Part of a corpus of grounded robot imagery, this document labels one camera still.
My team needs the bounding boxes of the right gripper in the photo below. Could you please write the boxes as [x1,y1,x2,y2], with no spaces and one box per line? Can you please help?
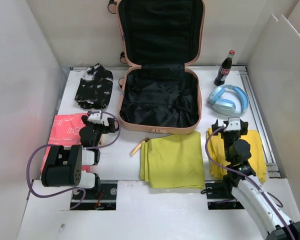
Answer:
[211,120,248,162]

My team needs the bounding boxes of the yellow cloth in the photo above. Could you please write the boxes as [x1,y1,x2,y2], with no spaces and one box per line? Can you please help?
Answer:
[208,130,267,183]

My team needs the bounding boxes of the light blue headphones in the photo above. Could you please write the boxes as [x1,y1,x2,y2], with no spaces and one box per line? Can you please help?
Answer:
[208,84,249,117]

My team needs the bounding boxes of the black white patterned garment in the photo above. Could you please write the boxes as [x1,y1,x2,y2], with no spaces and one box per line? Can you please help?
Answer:
[74,63,114,110]

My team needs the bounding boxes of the lime green cloth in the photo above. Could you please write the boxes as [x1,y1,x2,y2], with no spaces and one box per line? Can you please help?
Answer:
[139,131,205,189]

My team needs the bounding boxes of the cola glass bottle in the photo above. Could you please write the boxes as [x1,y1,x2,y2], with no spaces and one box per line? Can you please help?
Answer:
[214,50,235,86]

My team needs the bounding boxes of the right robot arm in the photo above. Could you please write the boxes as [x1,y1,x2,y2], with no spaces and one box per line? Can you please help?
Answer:
[211,117,300,240]

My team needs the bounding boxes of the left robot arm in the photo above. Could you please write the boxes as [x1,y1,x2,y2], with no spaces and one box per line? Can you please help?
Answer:
[41,113,119,199]

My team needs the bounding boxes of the pink tissue pack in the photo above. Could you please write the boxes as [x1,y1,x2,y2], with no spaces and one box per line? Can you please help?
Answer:
[39,112,92,181]

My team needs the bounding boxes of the pink open suitcase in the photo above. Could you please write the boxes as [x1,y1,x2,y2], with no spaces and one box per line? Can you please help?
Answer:
[114,0,206,134]

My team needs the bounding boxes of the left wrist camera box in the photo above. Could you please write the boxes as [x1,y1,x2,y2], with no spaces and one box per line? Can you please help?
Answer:
[87,111,103,124]

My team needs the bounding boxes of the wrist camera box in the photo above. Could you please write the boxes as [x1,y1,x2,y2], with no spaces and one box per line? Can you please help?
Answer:
[224,117,241,132]
[87,111,103,124]

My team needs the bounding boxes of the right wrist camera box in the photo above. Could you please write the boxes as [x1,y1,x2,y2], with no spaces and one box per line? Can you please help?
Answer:
[224,117,241,132]

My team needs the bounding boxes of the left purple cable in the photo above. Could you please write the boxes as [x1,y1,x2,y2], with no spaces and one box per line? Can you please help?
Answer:
[26,111,122,210]

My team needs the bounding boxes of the purple cable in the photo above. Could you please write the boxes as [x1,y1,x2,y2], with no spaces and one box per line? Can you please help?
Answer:
[26,111,122,210]
[205,126,296,240]

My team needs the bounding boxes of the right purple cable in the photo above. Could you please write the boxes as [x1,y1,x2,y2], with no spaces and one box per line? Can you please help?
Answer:
[205,126,296,240]

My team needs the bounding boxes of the aluminium rail frame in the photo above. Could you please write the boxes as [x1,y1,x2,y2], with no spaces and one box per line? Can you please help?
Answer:
[239,66,282,179]

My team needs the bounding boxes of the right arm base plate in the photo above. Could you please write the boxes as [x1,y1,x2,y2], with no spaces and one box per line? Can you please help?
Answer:
[200,181,244,210]

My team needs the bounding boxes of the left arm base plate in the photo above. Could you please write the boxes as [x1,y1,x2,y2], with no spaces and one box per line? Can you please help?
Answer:
[73,181,118,211]

